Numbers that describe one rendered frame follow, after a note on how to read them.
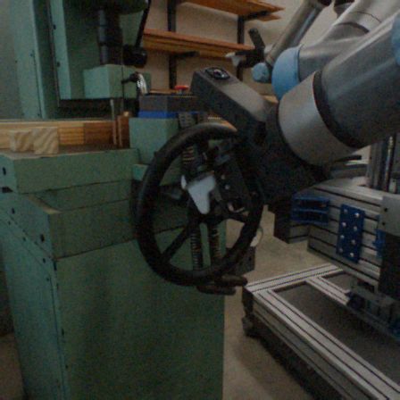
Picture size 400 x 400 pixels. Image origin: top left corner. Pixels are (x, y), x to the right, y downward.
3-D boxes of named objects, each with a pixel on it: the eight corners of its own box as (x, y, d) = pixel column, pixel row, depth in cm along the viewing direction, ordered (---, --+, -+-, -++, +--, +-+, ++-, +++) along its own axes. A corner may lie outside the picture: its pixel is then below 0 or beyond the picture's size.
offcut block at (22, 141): (38, 150, 66) (36, 130, 65) (16, 152, 63) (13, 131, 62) (32, 148, 68) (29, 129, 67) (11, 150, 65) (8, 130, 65)
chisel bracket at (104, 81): (110, 104, 75) (107, 63, 73) (85, 105, 85) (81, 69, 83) (139, 105, 79) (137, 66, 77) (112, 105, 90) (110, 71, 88)
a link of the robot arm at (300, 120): (298, 67, 26) (353, 66, 31) (259, 98, 30) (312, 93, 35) (337, 156, 26) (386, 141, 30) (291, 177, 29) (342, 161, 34)
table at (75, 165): (31, 208, 49) (26, 166, 47) (-9, 177, 71) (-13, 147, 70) (288, 165, 86) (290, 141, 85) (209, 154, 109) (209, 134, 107)
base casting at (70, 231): (51, 262, 62) (45, 213, 59) (-9, 199, 104) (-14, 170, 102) (228, 214, 89) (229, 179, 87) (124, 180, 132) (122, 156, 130)
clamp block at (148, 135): (164, 170, 62) (162, 119, 60) (129, 161, 72) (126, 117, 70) (223, 162, 71) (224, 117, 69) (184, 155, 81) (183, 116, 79)
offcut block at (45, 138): (55, 154, 60) (53, 127, 59) (34, 154, 59) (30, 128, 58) (59, 152, 63) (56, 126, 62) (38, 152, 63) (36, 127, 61)
